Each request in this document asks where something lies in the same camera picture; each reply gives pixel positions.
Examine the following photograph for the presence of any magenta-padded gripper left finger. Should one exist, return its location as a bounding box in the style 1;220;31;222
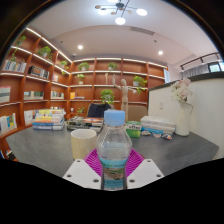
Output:
62;148;103;190

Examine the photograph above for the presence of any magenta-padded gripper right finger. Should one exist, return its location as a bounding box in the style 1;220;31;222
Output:
126;148;165;190

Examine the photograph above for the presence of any clear blue-capped water bottle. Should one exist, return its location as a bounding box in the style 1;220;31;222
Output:
95;109;133;191

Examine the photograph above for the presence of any cream ceramic cup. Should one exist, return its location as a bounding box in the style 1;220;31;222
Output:
70;128;98;161

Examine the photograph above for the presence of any green tissue pack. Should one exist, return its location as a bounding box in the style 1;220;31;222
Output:
125;120;142;139

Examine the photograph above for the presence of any stack of dark books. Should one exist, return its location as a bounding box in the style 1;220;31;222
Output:
66;116;105;133

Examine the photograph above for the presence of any tan chair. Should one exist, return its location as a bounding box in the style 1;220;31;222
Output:
127;104;149;123

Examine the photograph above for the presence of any stack of colourful books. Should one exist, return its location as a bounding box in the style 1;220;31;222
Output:
32;108;66;131

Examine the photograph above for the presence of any white vase with flowers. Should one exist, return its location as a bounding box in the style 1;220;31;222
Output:
169;78;195;137

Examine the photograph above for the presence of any dark blue chair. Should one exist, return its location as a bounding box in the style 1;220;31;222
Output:
87;102;112;118

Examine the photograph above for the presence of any wooden shelf unit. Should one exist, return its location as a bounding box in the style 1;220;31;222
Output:
0;27;168;161

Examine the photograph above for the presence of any grey curtain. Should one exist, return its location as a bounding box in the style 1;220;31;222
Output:
182;63;209;79

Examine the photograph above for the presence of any window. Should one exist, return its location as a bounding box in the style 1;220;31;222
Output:
208;62;224;73

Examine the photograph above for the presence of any ceiling air vent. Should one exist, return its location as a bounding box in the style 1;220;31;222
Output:
129;26;155;36

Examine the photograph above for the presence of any branched ceiling lamp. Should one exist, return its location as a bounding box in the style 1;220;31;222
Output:
94;0;148;26

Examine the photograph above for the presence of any white blue wall sign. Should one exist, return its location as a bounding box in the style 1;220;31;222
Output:
163;68;171;83

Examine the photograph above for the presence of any black ceiling track rail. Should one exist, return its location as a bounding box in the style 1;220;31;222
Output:
179;52;223;71

